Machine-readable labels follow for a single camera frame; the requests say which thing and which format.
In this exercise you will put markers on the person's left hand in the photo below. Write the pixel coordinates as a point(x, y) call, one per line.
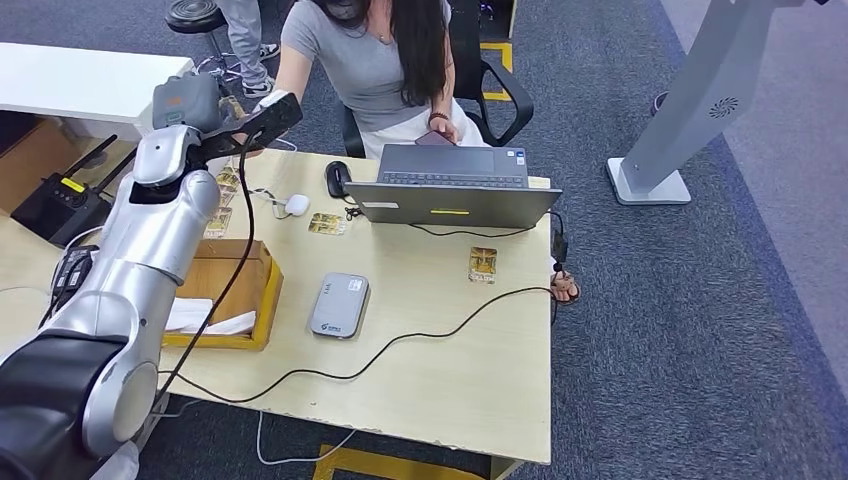
point(446, 129)

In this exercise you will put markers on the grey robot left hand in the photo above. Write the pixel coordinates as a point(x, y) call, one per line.
point(185, 102)

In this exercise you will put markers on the dark smartphone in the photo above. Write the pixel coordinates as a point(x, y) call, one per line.
point(430, 139)

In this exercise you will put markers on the small white rounded case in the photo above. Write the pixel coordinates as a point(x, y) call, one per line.
point(297, 204)

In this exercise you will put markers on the gold patterned ID card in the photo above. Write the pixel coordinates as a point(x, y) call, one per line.
point(326, 224)

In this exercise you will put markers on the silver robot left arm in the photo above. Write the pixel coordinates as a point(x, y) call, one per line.
point(146, 245)

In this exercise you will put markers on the person's right forearm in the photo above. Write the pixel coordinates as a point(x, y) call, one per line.
point(295, 73)

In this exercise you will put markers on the person's left forearm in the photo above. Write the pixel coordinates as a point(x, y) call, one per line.
point(446, 91)

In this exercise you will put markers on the standing person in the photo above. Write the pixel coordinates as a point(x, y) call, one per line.
point(248, 33)

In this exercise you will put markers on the seated person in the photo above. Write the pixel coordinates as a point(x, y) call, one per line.
point(371, 66)

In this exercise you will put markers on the person's foot in sandal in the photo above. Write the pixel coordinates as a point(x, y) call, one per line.
point(564, 287)

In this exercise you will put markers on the grey card reader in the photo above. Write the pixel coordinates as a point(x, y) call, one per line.
point(339, 306)

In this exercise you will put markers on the black office chair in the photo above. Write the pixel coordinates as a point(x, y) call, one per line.
point(507, 104)

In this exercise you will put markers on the grey laptop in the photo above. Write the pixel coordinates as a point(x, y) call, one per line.
point(454, 204)

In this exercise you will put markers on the black round stool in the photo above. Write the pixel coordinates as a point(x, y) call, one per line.
point(193, 14)

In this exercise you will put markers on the black computer mouse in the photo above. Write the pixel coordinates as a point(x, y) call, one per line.
point(338, 179)

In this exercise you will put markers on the white desk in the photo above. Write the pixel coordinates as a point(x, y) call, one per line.
point(66, 79)

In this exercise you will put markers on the black router with antennas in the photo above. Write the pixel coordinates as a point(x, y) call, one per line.
point(53, 205)

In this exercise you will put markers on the black power adapter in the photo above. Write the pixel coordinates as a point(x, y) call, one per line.
point(69, 272)

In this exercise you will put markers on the cardboard box with yellow side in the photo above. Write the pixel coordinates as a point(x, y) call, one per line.
point(265, 311)

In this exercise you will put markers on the white paper sheet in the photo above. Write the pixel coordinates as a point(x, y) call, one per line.
point(235, 324)

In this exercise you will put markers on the grey kiosk stand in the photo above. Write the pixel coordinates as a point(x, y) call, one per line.
point(699, 99)

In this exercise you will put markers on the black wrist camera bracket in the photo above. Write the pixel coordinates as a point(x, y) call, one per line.
point(272, 122)

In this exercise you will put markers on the yellow table frame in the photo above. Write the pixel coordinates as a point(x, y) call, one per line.
point(371, 466)

